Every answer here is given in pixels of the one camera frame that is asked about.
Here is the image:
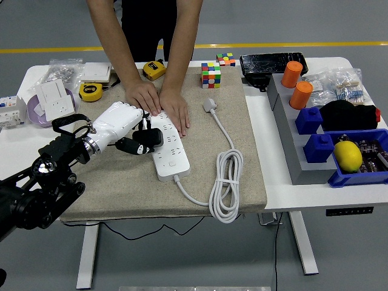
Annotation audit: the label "person's right hand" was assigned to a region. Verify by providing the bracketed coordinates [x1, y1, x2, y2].
[124, 80, 162, 116]

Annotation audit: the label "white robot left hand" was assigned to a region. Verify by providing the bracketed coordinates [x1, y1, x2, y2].
[90, 101, 156, 156]

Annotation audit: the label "person's left hand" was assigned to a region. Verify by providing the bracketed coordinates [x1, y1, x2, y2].
[158, 87, 191, 139]

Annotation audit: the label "black plug with cord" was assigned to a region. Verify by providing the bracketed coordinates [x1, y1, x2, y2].
[60, 127, 245, 243]

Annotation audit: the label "white power strip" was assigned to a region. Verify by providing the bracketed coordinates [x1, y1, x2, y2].
[142, 109, 192, 182]

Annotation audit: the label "large colourful puzzle cube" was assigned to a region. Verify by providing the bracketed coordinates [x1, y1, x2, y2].
[201, 62, 222, 90]

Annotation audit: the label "white socket panel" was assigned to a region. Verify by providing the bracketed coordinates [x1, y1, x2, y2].
[44, 96, 76, 122]

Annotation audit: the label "grey-brown mat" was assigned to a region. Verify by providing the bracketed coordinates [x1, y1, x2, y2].
[59, 66, 268, 224]

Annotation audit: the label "small colourful puzzle cube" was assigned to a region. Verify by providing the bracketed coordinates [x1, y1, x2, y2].
[216, 52, 236, 67]

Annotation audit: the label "person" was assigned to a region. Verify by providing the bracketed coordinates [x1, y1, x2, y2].
[120, 0, 195, 63]

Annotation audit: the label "clear bag of screws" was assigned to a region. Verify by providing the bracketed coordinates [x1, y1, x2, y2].
[28, 58, 85, 94]

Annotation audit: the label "purple plate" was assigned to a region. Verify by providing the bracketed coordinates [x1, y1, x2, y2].
[27, 87, 77, 129]

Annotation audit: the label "black plastic-wrapped tray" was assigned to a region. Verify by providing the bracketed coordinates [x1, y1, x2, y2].
[239, 52, 309, 77]

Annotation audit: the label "white circuit breaker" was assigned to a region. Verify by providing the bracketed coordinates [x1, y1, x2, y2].
[0, 95, 28, 130]

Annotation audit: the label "orange cylinder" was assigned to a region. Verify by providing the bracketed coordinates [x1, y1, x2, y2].
[289, 81, 314, 110]
[281, 61, 304, 89]

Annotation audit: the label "blue block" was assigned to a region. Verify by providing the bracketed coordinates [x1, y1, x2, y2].
[303, 133, 335, 164]
[295, 106, 323, 136]

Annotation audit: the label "white table leg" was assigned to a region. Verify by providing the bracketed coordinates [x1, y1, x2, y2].
[287, 211, 319, 276]
[75, 221, 100, 290]

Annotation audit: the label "grey stepped stand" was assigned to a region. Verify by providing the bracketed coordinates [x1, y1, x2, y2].
[266, 73, 338, 186]

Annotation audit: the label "clear bag of small parts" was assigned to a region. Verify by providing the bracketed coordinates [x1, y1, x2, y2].
[302, 72, 337, 107]

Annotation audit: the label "black cloth with red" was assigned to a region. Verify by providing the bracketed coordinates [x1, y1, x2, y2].
[319, 99, 381, 132]

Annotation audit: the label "clear bag of resistors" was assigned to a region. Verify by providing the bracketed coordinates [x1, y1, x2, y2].
[329, 68, 373, 107]

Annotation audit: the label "yellow lemon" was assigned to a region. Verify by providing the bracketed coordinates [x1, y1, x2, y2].
[333, 141, 363, 174]

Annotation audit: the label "blue plastic bin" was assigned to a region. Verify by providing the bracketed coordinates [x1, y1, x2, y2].
[327, 128, 388, 189]

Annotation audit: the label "dark electronic components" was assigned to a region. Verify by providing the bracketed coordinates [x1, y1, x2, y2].
[338, 134, 388, 174]

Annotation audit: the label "black table control panel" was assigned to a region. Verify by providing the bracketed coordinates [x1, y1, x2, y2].
[326, 206, 375, 217]

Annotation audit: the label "white power cable with plug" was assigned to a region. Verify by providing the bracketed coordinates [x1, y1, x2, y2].
[172, 97, 245, 224]

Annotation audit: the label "yellow tape measure with strap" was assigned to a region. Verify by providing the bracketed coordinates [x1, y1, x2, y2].
[78, 73, 121, 102]

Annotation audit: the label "white wall switch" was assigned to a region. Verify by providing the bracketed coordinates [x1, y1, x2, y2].
[80, 62, 113, 84]

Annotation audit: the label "white switch panel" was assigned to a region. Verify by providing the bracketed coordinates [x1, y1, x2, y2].
[35, 78, 68, 105]

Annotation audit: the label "grey under-table bracket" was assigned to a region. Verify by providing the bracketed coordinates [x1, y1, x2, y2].
[258, 212, 283, 226]

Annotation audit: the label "black hanging cable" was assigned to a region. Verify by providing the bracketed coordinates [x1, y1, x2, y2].
[273, 212, 284, 291]

